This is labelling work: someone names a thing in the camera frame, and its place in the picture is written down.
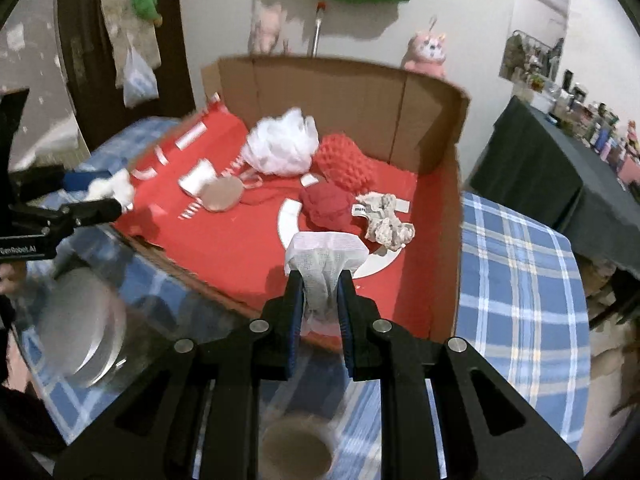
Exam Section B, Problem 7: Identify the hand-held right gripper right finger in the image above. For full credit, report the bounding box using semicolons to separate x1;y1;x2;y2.
336;270;586;480

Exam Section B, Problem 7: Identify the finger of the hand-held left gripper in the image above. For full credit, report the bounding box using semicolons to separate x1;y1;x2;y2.
10;162;113;196
10;197;123;235

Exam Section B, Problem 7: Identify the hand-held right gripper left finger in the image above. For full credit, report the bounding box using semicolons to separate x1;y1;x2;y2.
52;270;307;480

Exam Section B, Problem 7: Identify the white fluffy plush piece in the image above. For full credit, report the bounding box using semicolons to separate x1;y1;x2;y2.
86;169;136;211

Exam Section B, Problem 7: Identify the cardboard box with red lining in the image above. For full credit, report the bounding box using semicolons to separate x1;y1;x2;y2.
112;55;471;356

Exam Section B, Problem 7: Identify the cream knit scrunchie with tag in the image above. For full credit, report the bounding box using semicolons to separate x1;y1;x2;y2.
352;192;416;250

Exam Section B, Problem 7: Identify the red knit cloth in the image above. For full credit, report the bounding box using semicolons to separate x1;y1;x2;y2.
299;182;363;235

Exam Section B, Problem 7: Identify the small white cloth pad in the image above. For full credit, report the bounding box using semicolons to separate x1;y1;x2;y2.
178;159;216;195

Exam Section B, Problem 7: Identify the beige round powder puff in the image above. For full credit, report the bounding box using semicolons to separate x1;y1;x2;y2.
199;179;244;212

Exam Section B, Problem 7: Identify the person's left hand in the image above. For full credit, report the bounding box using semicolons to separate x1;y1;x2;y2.
0;262;28;296

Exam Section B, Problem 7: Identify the large clear jar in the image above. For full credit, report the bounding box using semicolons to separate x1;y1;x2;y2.
30;265;131;386

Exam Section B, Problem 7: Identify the clear plastic bag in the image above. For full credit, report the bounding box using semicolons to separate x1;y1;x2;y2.
122;45;160;108

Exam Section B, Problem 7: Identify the small clear jar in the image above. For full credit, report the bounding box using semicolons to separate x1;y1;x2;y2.
260;412;336;480

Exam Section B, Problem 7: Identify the dark wooden door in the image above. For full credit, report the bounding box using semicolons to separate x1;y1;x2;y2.
55;0;196;151

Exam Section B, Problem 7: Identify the red knit ball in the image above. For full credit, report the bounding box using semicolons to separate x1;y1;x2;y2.
312;134;377;193

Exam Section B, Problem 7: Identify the blue plaid tablecloth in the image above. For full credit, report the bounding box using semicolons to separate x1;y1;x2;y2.
15;117;588;480

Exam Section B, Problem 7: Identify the white mesh bath pouf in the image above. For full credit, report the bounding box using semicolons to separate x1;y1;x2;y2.
242;107;320;176

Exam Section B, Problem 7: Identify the hanging cloth organizer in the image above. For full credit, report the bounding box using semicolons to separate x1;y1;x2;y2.
90;0;163;86

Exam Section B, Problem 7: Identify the green plush toy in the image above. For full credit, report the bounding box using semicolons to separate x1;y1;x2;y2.
131;0;163;26

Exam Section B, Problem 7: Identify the dark grey covered table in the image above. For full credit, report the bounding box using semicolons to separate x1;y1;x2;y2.
470;95;640;281

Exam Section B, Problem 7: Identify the pale pink plush toy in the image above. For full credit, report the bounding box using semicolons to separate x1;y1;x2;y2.
249;2;288;56

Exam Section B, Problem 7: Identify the pink plush toy with face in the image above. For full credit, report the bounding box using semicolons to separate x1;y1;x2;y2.
402;30;448;78

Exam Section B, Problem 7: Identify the row of bottles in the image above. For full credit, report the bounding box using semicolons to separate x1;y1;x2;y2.
500;30;640;186

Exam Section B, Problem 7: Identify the stick with red handle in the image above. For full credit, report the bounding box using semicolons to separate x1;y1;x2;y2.
310;2;326;58

